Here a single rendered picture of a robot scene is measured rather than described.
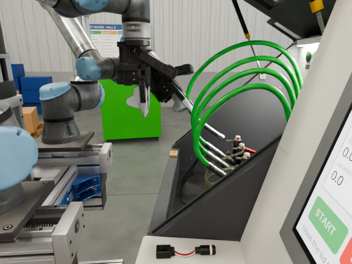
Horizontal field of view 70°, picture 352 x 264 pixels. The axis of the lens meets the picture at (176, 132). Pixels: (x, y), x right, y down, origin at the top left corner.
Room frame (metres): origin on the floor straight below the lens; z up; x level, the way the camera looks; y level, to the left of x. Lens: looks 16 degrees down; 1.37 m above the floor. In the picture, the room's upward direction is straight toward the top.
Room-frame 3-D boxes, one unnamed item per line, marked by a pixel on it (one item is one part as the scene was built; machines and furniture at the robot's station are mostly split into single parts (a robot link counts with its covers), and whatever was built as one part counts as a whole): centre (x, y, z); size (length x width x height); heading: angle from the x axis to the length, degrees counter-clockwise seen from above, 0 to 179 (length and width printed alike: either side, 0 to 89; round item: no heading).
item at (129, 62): (0.72, 0.11, 1.35); 0.09 x 0.08 x 0.12; 85
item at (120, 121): (4.38, 0.81, 0.65); 0.95 x 0.86 x 1.30; 103
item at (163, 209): (0.83, 0.03, 0.87); 0.62 x 0.04 x 0.16; 175
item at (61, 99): (1.02, 0.48, 1.20); 0.13 x 0.12 x 0.14; 145
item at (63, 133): (1.01, 0.49, 1.09); 0.15 x 0.15 x 0.10
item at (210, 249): (0.42, -0.02, 0.99); 0.12 x 0.02 x 0.02; 93
